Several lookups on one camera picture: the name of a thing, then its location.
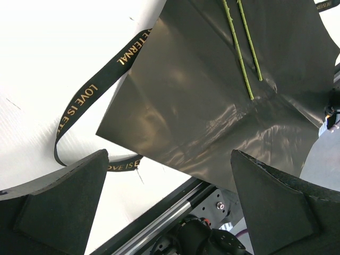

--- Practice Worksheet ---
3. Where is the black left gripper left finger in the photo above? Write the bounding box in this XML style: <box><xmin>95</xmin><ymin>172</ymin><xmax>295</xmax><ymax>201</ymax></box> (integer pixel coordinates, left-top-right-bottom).
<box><xmin>1</xmin><ymin>149</ymin><xmax>108</xmax><ymax>254</ymax></box>

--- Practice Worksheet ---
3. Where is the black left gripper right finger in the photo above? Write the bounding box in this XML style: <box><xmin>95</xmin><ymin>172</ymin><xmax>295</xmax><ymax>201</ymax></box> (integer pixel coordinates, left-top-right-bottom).
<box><xmin>231</xmin><ymin>150</ymin><xmax>339</xmax><ymax>254</ymax></box>

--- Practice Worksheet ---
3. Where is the black paper flower wrap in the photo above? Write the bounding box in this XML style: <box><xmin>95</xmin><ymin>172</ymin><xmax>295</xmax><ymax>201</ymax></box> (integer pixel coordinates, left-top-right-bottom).
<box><xmin>95</xmin><ymin>0</ymin><xmax>340</xmax><ymax>192</ymax></box>

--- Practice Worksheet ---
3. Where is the black ribbon gold lettering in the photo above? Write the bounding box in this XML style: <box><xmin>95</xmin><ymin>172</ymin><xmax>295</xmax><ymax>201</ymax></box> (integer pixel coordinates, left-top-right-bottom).
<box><xmin>54</xmin><ymin>0</ymin><xmax>340</xmax><ymax>172</ymax></box>

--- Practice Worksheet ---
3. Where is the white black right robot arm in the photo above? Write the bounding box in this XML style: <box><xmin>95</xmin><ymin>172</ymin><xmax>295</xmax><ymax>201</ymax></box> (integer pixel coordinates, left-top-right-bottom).
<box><xmin>325</xmin><ymin>89</ymin><xmax>339</xmax><ymax>116</ymax></box>

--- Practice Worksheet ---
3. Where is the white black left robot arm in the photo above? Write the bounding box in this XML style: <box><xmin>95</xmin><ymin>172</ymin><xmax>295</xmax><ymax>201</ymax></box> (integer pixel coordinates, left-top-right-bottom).
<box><xmin>1</xmin><ymin>150</ymin><xmax>339</xmax><ymax>254</ymax></box>

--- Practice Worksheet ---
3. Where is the pink rose stem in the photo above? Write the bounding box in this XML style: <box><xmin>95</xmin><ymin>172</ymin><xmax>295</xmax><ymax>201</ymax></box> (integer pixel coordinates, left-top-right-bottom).
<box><xmin>237</xmin><ymin>0</ymin><xmax>263</xmax><ymax>81</ymax></box>
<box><xmin>222</xmin><ymin>0</ymin><xmax>254</xmax><ymax>100</ymax></box>

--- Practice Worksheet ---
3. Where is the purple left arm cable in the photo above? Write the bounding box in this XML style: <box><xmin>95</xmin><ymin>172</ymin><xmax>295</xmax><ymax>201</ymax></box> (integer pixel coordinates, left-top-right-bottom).
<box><xmin>235</xmin><ymin>228</ymin><xmax>252</xmax><ymax>241</ymax></box>

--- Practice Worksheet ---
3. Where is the right white cable duct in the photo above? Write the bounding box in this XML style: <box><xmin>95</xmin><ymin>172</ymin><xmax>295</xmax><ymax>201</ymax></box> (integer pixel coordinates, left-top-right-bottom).
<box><xmin>318</xmin><ymin>114</ymin><xmax>337</xmax><ymax>137</ymax></box>

